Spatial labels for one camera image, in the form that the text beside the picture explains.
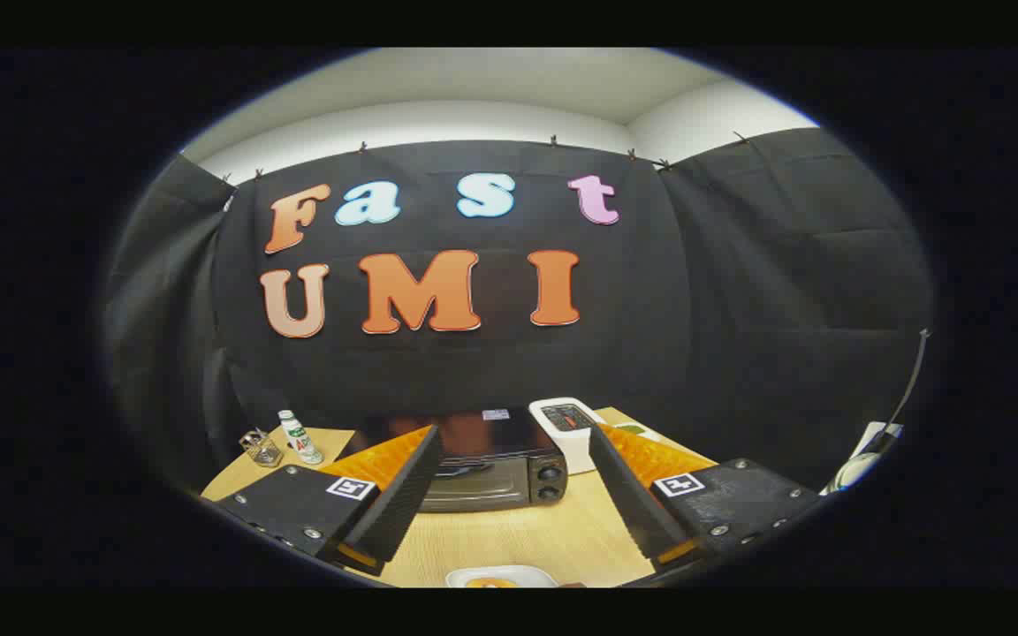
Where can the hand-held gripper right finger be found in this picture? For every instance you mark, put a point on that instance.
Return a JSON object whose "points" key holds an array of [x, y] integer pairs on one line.
{"points": [[628, 495]]}

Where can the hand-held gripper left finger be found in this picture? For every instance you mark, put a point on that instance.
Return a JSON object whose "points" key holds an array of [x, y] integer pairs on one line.
{"points": [[403, 495]]}

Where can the black toaster oven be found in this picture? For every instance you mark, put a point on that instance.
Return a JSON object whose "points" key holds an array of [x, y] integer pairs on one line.
{"points": [[491, 455]]}

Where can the sesame bagel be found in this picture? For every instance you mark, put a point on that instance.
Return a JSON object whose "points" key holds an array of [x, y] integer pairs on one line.
{"points": [[490, 583]]}

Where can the white bread toaster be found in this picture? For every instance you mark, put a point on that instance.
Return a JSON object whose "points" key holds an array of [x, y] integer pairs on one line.
{"points": [[575, 446]]}

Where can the small white dish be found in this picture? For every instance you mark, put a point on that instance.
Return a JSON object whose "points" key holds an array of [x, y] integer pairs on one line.
{"points": [[641, 431]]}

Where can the white green-label drink bottle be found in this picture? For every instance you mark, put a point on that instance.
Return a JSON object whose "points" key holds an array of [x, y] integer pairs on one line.
{"points": [[300, 437]]}

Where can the white plate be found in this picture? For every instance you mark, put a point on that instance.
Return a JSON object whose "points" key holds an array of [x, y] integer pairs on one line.
{"points": [[535, 578]]}

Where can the small glass holder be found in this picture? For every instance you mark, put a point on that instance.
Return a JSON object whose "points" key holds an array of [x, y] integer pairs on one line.
{"points": [[262, 449]]}

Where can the black backdrop cloth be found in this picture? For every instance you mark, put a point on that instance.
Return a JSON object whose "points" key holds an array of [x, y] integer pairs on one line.
{"points": [[491, 371]]}

